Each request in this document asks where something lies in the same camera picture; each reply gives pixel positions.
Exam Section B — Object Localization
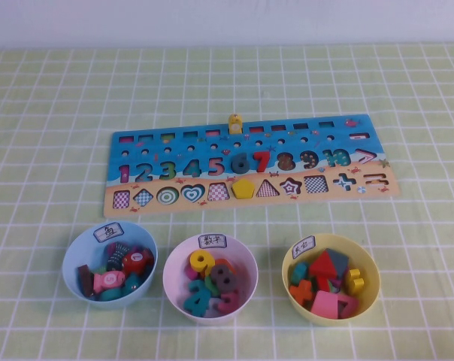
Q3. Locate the grey number eight piece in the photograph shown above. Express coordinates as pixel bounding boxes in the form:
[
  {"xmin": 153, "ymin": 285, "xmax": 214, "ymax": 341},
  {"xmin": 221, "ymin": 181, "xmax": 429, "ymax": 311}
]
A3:
[{"xmin": 210, "ymin": 262, "xmax": 239, "ymax": 294}]

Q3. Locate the white handwritten slanted label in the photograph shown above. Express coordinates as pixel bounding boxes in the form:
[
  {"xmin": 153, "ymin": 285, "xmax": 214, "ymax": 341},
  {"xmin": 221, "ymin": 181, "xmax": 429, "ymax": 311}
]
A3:
[{"xmin": 292, "ymin": 235, "xmax": 318, "ymax": 260}]

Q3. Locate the yellow number nine piece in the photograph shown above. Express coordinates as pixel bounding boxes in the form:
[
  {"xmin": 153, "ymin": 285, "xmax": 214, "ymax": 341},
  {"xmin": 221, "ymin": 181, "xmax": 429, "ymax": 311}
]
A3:
[{"xmin": 189, "ymin": 250, "xmax": 215, "ymax": 280}]

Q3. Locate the red fish piece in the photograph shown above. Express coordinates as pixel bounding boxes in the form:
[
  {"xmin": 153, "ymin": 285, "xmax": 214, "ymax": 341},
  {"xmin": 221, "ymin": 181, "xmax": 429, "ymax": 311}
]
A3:
[{"xmin": 121, "ymin": 249, "xmax": 155, "ymax": 278}]

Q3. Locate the blue number puzzle board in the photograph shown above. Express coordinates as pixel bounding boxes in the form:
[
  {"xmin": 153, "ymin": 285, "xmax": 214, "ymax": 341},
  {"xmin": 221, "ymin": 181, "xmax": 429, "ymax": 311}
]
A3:
[{"xmin": 101, "ymin": 114, "xmax": 401, "ymax": 220}]

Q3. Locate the grey number six piece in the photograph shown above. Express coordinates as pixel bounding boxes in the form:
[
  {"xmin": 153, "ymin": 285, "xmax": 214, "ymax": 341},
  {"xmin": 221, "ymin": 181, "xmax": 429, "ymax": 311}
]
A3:
[{"xmin": 230, "ymin": 153, "xmax": 254, "ymax": 176}]

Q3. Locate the pink angled sign piece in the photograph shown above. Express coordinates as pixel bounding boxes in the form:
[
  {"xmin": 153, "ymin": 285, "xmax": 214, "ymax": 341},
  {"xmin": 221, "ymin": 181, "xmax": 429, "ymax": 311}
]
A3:
[{"xmin": 335, "ymin": 293, "xmax": 361, "ymax": 319}]

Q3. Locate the grey block piece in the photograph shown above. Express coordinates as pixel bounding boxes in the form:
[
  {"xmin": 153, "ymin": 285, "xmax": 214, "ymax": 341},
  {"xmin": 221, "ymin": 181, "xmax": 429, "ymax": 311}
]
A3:
[{"xmin": 326, "ymin": 248, "xmax": 350, "ymax": 280}]

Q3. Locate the navy striped fish piece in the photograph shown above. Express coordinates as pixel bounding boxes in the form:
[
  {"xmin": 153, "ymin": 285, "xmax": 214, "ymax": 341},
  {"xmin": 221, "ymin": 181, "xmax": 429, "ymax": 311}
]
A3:
[{"xmin": 103, "ymin": 241, "xmax": 132, "ymax": 270}]

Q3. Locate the brown fish piece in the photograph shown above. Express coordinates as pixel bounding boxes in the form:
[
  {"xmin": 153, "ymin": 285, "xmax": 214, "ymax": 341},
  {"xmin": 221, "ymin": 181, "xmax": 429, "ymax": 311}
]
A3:
[{"xmin": 77, "ymin": 264, "xmax": 97, "ymax": 299}]

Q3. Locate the pink square piece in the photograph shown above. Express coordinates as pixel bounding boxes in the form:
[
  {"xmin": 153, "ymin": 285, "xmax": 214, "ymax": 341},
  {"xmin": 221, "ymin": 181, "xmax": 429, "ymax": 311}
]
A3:
[{"xmin": 310, "ymin": 290, "xmax": 341, "ymax": 319}]

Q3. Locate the teal number four piece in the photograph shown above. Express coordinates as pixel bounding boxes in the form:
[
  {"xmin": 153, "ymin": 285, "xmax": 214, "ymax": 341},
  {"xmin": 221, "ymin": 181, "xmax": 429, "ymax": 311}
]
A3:
[{"xmin": 183, "ymin": 279, "xmax": 213, "ymax": 317}]

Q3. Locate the yellow pentagon piece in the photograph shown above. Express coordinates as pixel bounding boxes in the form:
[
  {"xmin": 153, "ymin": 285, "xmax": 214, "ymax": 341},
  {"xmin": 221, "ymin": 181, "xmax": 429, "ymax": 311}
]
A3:
[{"xmin": 232, "ymin": 179, "xmax": 258, "ymax": 200}]

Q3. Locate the red triangle piece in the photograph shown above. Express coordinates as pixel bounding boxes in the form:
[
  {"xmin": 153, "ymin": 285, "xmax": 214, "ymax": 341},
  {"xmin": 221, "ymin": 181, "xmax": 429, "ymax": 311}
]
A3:
[{"xmin": 307, "ymin": 250, "xmax": 339, "ymax": 280}]

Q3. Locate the orange plus sign piece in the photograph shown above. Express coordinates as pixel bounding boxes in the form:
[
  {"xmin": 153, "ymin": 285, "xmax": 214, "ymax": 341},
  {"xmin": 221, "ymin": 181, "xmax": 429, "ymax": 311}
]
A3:
[{"xmin": 289, "ymin": 280, "xmax": 316, "ymax": 305}]

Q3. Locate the yellow equals sign piece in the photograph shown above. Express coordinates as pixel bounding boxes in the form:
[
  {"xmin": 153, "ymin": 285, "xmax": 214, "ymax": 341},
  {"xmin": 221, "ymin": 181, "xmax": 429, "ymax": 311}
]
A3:
[{"xmin": 343, "ymin": 268, "xmax": 365, "ymax": 296}]

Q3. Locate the light blue plastic bowl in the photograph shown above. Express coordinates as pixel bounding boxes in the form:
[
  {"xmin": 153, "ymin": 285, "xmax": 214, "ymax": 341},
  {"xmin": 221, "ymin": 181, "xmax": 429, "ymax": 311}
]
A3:
[{"xmin": 61, "ymin": 220, "xmax": 159, "ymax": 310}]

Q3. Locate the red number seven piece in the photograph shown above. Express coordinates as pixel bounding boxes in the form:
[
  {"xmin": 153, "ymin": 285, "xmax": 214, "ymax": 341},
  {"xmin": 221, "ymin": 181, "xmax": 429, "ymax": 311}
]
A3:
[{"xmin": 253, "ymin": 150, "xmax": 271, "ymax": 174}]

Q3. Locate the pink plastic bowl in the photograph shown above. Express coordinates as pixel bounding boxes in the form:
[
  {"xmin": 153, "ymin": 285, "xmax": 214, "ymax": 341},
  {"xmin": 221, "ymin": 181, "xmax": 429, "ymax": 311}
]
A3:
[{"xmin": 162, "ymin": 233, "xmax": 259, "ymax": 325}]

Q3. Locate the yellow plastic bowl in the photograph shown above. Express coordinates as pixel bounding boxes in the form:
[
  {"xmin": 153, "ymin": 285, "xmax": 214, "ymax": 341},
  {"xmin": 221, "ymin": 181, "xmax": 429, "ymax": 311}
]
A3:
[{"xmin": 281, "ymin": 233, "xmax": 381, "ymax": 326}]

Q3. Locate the white label with two characters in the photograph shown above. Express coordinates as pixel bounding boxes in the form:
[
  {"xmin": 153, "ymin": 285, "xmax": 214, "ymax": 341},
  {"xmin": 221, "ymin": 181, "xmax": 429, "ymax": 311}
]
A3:
[{"xmin": 198, "ymin": 233, "xmax": 228, "ymax": 250}]

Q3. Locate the teal sign piece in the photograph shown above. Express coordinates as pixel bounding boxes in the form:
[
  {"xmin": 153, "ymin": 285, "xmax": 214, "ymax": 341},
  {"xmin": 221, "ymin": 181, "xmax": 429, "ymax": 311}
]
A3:
[{"xmin": 290, "ymin": 262, "xmax": 311, "ymax": 287}]

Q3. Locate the yellow fish piece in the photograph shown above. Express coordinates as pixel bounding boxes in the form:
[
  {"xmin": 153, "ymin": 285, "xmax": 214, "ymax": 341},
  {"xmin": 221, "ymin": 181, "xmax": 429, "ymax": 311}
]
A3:
[{"xmin": 227, "ymin": 114, "xmax": 244, "ymax": 136}]

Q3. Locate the white label with fish character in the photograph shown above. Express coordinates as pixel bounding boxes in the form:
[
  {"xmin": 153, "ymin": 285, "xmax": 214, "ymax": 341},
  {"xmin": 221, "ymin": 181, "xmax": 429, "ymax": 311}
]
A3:
[{"xmin": 93, "ymin": 222, "xmax": 125, "ymax": 244}]

